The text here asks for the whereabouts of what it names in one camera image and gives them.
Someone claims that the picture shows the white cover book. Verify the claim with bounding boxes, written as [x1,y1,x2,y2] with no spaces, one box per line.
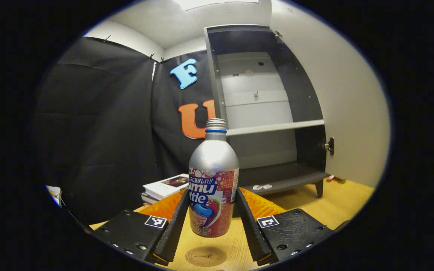
[143,173,189,201]

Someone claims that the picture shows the white yellow object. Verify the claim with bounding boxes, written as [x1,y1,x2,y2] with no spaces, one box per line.
[46,185,63,208]

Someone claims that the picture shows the silver pink bottle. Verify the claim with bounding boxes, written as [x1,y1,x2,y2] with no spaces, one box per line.
[188,118,240,238]

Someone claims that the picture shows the beige cabinet door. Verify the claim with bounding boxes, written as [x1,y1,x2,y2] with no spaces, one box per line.
[269,0,391,189]

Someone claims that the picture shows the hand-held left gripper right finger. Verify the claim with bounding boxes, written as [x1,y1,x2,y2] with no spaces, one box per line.
[234,187,334,266]

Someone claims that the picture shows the black backdrop cloth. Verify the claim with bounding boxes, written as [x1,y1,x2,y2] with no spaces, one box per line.
[32,36,217,226]

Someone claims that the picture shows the long ceiling light panel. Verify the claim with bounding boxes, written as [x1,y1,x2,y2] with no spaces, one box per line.
[174,0,259,11]

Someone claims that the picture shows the dark cover book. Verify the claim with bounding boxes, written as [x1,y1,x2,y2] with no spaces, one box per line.
[141,192,165,204]

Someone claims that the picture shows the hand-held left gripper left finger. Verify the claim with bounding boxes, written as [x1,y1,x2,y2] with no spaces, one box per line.
[89,187,190,266]

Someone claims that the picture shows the round wooden coaster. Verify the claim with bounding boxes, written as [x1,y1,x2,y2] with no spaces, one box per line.
[185,246,227,267]

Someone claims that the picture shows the white cabinet shelf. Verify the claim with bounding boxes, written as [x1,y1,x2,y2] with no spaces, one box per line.
[226,119,325,137]

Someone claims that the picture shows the dark grey cabinet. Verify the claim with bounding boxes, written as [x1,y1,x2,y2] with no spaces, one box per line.
[204,24,330,199]

